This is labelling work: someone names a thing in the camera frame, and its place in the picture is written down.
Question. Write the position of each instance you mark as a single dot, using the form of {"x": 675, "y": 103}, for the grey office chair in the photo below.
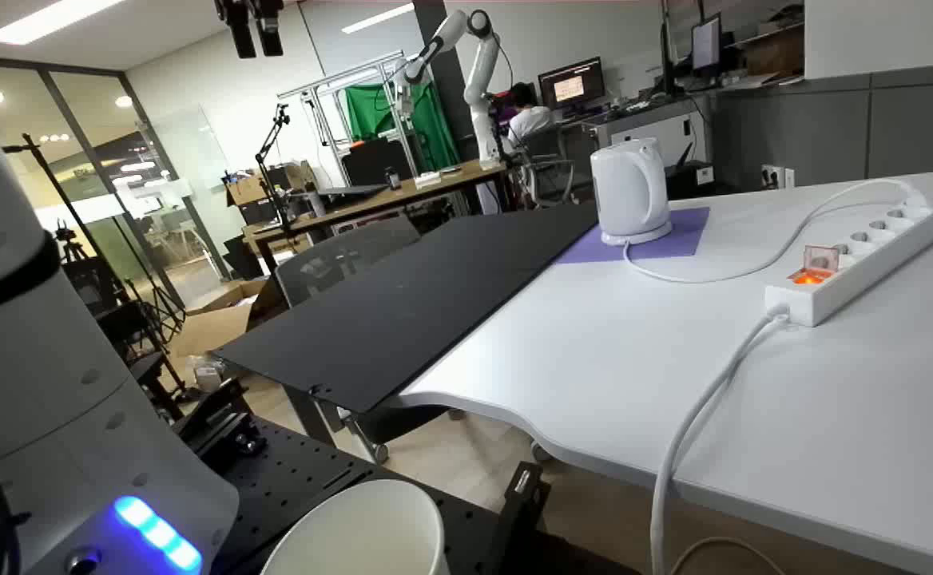
{"x": 341, "y": 260}

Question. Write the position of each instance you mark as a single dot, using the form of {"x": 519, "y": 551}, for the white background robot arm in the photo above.
{"x": 480, "y": 83}

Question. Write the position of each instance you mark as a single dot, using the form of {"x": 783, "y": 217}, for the green cloth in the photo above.
{"x": 381, "y": 116}

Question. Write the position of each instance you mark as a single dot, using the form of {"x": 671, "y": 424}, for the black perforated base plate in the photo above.
{"x": 297, "y": 479}

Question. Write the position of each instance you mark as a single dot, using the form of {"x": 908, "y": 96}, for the person in white shirt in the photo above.
{"x": 533, "y": 125}

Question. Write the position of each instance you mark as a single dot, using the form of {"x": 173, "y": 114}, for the white wall outlet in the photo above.
{"x": 777, "y": 177}

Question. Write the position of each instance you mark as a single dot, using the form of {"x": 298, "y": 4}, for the black table board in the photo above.
{"x": 403, "y": 308}

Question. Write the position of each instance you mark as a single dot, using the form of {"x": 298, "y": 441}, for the white power strip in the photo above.
{"x": 871, "y": 267}

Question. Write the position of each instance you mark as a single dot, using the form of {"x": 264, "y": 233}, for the open cardboard box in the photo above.
{"x": 212, "y": 325}

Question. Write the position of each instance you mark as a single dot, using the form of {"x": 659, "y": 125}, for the white drawer cabinet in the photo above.
{"x": 659, "y": 133}

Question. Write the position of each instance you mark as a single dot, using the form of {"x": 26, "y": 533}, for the wooden desk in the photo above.
{"x": 437, "y": 181}

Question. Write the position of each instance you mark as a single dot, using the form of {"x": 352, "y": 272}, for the grey desk partition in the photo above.
{"x": 861, "y": 130}

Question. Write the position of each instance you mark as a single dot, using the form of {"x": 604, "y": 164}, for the purple paper mat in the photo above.
{"x": 686, "y": 237}

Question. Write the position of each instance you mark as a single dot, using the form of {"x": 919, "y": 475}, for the black computer monitor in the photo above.
{"x": 707, "y": 42}

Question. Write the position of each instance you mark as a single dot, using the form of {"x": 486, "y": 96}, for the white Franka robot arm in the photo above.
{"x": 53, "y": 404}

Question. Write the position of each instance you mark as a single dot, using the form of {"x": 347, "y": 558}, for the monitor with lit screen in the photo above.
{"x": 571, "y": 83}

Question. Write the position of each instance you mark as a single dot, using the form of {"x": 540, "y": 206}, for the white electric kettle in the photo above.
{"x": 629, "y": 194}

